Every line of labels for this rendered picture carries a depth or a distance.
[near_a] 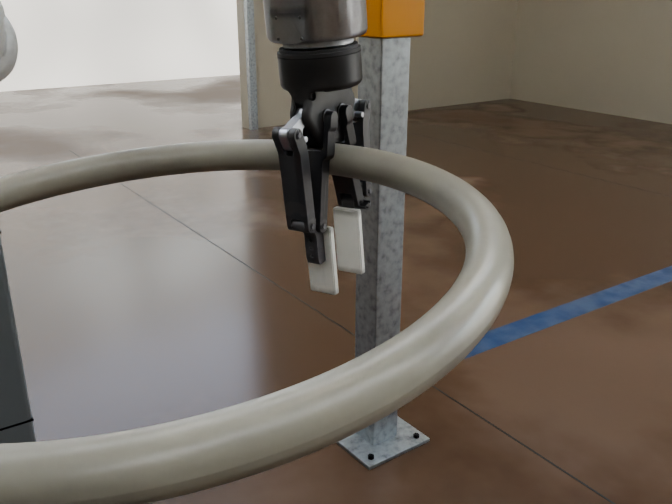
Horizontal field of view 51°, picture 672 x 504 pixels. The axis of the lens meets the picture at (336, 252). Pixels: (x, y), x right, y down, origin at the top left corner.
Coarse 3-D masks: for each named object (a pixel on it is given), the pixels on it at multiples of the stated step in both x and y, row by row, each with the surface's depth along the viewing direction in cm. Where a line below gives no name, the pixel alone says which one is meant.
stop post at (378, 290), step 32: (384, 0) 140; (416, 0) 145; (384, 32) 142; (416, 32) 147; (384, 64) 147; (384, 96) 150; (384, 128) 152; (384, 192) 157; (384, 224) 160; (384, 256) 163; (384, 288) 166; (384, 320) 169; (352, 448) 179; (384, 448) 179
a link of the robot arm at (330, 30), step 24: (264, 0) 60; (288, 0) 58; (312, 0) 58; (336, 0) 58; (360, 0) 60; (288, 24) 59; (312, 24) 58; (336, 24) 59; (360, 24) 60; (288, 48) 62; (312, 48) 60
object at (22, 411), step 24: (0, 240) 111; (0, 264) 112; (0, 288) 113; (0, 312) 114; (0, 336) 115; (0, 360) 116; (0, 384) 117; (24, 384) 120; (0, 408) 118; (24, 408) 121; (0, 432) 119; (24, 432) 122
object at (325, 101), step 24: (336, 48) 60; (360, 48) 63; (288, 72) 62; (312, 72) 60; (336, 72) 61; (360, 72) 63; (312, 96) 62; (336, 96) 65; (312, 120) 62; (312, 144) 65
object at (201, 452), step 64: (0, 192) 62; (64, 192) 67; (448, 192) 53; (512, 256) 43; (448, 320) 35; (320, 384) 31; (384, 384) 32; (0, 448) 28; (64, 448) 28; (128, 448) 28; (192, 448) 28; (256, 448) 29; (320, 448) 30
